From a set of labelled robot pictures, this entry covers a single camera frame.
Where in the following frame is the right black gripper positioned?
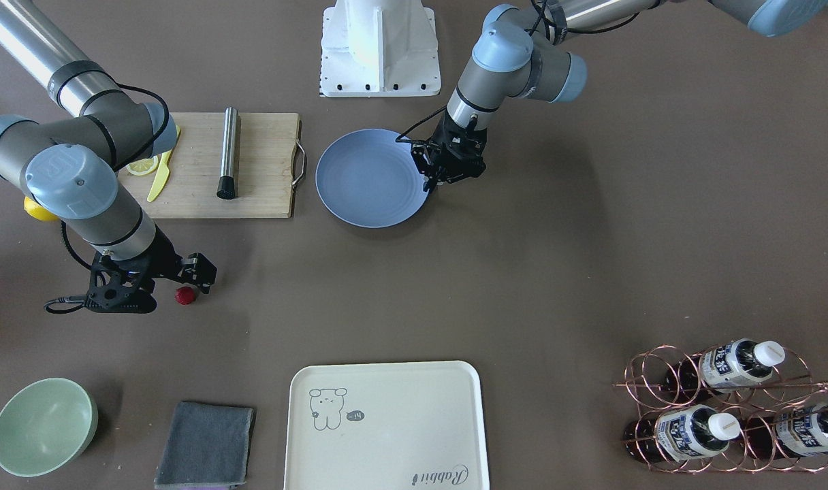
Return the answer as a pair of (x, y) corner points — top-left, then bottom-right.
(101, 227), (217, 296)

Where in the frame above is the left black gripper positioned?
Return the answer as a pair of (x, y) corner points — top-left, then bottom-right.
(411, 111), (488, 193)

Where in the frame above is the red strawberry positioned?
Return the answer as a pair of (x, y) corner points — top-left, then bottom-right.
(174, 286), (198, 305)

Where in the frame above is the blue plate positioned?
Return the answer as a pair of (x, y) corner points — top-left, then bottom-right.
(315, 129), (428, 229)

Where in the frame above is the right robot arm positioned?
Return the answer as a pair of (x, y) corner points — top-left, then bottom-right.
(0, 1), (216, 312)

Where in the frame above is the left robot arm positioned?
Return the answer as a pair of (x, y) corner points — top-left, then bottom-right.
(411, 1), (660, 193)

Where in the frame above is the steel muddler black tip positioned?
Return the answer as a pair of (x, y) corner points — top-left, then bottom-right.
(216, 108), (240, 199)

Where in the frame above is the yellow plastic knife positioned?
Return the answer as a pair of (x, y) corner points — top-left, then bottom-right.
(146, 143), (177, 202)

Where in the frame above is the lemon slice lower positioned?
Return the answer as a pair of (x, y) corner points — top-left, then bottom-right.
(127, 156), (161, 176)

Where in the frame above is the yellow lemon lower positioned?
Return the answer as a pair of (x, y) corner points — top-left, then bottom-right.
(24, 197), (59, 221)

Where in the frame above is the wooden cutting board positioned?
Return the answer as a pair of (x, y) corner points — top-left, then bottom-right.
(118, 112), (301, 220)

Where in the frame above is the grey folded cloth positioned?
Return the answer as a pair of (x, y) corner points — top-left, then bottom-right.
(155, 401), (255, 489)

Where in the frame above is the green bowl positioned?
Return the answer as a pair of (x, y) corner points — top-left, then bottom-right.
(0, 378), (99, 477)

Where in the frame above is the cream rabbit tray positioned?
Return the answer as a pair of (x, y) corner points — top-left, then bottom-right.
(284, 361), (491, 489)

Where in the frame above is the bottle white cap top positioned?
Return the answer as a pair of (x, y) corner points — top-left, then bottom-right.
(663, 338), (786, 404)

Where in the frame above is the bottle white cap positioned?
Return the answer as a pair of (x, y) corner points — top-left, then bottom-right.
(663, 338), (786, 404)
(622, 404), (742, 464)
(743, 403), (828, 460)

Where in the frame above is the bottle white cap middle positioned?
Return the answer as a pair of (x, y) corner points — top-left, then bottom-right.
(622, 404), (742, 464)

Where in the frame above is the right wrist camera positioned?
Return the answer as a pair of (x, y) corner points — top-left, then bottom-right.
(84, 252), (157, 314)

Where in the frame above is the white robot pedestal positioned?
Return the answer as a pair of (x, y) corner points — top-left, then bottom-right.
(319, 1), (441, 97)

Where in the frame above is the copper wire bottle rack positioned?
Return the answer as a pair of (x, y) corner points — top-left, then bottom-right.
(616, 345), (828, 474)

